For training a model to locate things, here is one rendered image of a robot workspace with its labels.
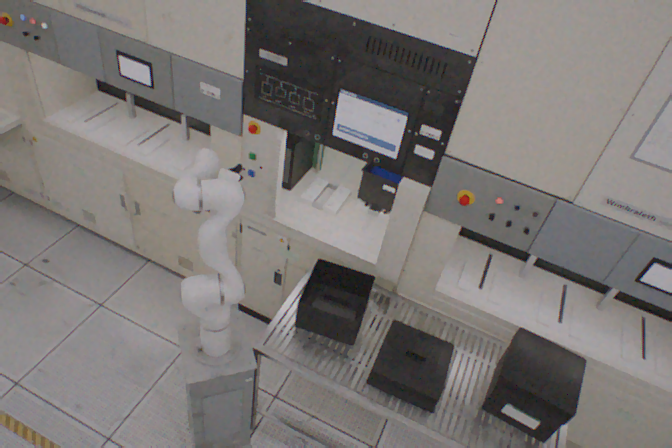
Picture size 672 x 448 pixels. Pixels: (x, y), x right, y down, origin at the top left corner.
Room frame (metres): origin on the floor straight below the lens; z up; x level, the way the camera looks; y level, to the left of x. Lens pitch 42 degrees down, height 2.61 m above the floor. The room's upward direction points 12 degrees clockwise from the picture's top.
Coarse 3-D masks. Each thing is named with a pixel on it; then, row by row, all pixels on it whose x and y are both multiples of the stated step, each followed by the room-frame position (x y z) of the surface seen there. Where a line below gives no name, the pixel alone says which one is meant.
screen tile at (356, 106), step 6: (342, 96) 1.77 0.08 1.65; (342, 102) 1.77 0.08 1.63; (348, 102) 1.77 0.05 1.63; (354, 102) 1.76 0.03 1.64; (360, 102) 1.75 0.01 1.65; (348, 108) 1.77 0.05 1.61; (354, 108) 1.76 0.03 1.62; (360, 108) 1.75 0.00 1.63; (342, 114) 1.77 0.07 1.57; (366, 114) 1.74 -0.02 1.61; (342, 120) 1.77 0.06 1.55; (348, 120) 1.76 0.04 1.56; (354, 120) 1.76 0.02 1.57; (360, 120) 1.75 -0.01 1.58; (366, 120) 1.74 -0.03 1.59; (354, 126) 1.75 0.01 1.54; (360, 126) 1.75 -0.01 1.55; (366, 126) 1.74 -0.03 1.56
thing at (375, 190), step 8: (368, 168) 2.14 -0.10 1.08; (368, 176) 2.05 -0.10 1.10; (376, 176) 2.04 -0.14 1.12; (360, 184) 2.06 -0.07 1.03; (368, 184) 2.05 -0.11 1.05; (376, 184) 2.04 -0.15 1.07; (384, 184) 2.03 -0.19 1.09; (392, 184) 2.02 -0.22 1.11; (360, 192) 2.06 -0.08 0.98; (368, 192) 2.05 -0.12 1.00; (376, 192) 2.03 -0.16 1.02; (384, 192) 2.02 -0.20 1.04; (392, 192) 2.01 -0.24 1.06; (368, 200) 2.04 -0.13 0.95; (376, 200) 2.03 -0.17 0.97; (384, 200) 2.02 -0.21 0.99; (392, 200) 2.01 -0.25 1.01; (384, 208) 2.02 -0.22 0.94
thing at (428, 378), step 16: (400, 336) 1.31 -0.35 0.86; (416, 336) 1.32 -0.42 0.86; (432, 336) 1.34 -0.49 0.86; (384, 352) 1.21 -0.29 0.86; (400, 352) 1.23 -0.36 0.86; (416, 352) 1.22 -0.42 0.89; (432, 352) 1.26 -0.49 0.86; (448, 352) 1.28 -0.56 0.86; (384, 368) 1.14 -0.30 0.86; (400, 368) 1.15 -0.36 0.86; (416, 368) 1.17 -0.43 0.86; (432, 368) 1.18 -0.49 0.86; (448, 368) 1.20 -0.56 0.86; (368, 384) 1.11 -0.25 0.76; (384, 384) 1.10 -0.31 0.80; (400, 384) 1.09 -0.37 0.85; (416, 384) 1.10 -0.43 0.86; (432, 384) 1.11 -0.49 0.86; (416, 400) 1.07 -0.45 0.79; (432, 400) 1.05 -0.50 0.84
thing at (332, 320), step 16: (320, 272) 1.59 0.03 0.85; (336, 272) 1.57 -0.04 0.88; (352, 272) 1.56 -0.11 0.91; (304, 288) 1.40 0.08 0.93; (320, 288) 1.56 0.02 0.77; (336, 288) 1.57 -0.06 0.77; (352, 288) 1.56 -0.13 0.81; (368, 288) 1.55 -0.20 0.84; (304, 304) 1.32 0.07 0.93; (320, 304) 1.46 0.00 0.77; (336, 304) 1.48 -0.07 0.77; (352, 304) 1.50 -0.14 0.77; (304, 320) 1.32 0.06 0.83; (320, 320) 1.31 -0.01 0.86; (336, 320) 1.30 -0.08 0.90; (352, 320) 1.29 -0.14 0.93; (336, 336) 1.29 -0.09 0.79; (352, 336) 1.28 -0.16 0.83
